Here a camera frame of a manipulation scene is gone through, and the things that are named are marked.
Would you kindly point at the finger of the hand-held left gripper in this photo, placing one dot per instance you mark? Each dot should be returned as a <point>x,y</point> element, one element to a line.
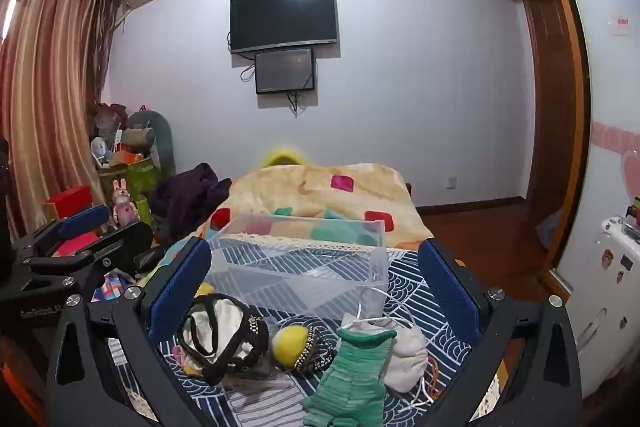
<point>122,247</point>
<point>82,221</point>

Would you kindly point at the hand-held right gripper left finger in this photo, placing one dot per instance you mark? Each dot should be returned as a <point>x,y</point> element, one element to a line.
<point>180,287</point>

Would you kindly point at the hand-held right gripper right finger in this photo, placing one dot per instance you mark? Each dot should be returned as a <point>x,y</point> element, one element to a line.
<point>447,292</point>

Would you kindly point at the white cloth pouch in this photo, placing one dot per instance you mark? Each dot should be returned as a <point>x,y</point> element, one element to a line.
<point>407,362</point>

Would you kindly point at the clear plastic box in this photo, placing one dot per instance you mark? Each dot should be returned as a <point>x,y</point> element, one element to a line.
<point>300,269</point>

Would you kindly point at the yellow felt ball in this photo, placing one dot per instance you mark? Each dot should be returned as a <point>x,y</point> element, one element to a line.
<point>290,344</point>

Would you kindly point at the green knitted garment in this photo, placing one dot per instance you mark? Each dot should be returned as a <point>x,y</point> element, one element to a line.
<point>350,377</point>

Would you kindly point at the red box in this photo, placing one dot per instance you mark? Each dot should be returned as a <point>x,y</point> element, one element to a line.
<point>70,202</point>

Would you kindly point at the pink bunny toy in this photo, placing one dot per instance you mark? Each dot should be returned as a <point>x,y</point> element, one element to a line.
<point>124,207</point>

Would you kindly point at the green bottle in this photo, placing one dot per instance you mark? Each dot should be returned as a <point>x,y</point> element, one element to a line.
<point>144,212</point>

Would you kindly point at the green cardboard box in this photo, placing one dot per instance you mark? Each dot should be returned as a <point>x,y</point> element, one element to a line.
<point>130,177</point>

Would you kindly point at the dark purple cloth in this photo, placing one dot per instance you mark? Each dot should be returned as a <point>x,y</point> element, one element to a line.
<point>185,199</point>

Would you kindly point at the black furniture piece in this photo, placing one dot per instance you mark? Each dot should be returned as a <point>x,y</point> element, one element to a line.
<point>4,207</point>

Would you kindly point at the red plastic bag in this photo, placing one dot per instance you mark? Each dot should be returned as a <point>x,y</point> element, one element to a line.
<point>110,117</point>

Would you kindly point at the grey plush toy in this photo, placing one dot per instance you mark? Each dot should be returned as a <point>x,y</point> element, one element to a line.
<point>152,137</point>

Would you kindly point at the striped brown curtain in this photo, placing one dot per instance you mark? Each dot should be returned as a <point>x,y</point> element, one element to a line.
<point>50,97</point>

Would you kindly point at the blue patterned cloth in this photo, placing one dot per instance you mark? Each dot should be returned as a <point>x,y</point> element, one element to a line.
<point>260,407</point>

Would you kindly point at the white suitcase with stickers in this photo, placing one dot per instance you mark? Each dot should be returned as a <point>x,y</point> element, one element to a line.
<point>605,297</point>

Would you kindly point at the orange blanket with coloured squares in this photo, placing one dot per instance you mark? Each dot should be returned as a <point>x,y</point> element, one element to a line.
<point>310,187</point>

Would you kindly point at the yellow arched plush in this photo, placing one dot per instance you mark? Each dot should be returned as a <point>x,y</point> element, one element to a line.
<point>282,153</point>

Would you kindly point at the wooden door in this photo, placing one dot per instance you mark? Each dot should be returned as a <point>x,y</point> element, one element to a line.
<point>547,117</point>

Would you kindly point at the white sliding wardrobe door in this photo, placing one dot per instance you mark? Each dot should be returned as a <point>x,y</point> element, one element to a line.
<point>605,117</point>

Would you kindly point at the paper label with red print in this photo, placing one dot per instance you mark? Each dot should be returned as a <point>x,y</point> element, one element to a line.
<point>620,25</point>

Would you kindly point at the white wall socket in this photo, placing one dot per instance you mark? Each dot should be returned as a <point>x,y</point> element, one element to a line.
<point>452,182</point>

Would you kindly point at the small wall screen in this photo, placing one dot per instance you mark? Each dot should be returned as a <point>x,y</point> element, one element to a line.
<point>285,71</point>

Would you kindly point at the large wall television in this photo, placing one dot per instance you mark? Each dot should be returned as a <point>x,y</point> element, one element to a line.
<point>282,19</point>

